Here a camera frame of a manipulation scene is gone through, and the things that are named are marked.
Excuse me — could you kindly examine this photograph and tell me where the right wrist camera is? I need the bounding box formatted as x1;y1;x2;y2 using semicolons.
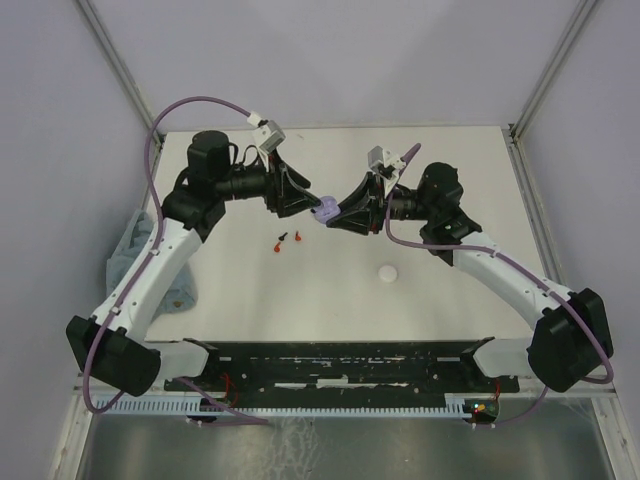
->
367;146;406;181

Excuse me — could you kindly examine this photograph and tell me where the blue cloth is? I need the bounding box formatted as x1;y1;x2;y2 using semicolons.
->
105;209;198;319

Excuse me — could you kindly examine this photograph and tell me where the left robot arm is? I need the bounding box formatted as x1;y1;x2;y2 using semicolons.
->
66;122;320;397

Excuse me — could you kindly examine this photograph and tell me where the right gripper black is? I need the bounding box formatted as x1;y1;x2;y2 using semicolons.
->
327;172;435;237

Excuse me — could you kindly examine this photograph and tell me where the aluminium frame post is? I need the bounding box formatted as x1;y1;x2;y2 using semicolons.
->
509;0;602;144
73;0;154;130

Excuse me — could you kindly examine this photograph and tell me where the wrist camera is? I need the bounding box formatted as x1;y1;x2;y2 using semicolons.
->
367;146;406;181
247;111;286;154

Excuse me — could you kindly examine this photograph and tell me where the purple round case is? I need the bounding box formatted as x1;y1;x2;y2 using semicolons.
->
311;196;341;225

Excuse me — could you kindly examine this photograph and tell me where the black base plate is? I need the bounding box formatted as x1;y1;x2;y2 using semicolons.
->
192;341;519;408

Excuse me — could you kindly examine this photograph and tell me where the right aluminium frame post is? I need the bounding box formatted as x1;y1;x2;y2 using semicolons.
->
509;0;602;144

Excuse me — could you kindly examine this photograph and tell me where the light blue cable duct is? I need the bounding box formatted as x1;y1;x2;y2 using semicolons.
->
107;394;471;420

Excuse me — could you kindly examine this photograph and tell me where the white earbud charging case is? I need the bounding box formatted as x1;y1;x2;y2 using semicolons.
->
378;265;398;283

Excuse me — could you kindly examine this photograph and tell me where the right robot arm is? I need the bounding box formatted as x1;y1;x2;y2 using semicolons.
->
314;162;614;393

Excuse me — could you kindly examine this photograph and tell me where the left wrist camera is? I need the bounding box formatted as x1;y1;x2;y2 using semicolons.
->
247;111;286;154

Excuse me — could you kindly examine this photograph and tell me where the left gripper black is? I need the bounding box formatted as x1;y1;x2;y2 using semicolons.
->
216;149;322;219

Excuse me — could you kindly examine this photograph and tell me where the left aluminium frame post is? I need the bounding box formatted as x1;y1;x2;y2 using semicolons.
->
73;0;154;130

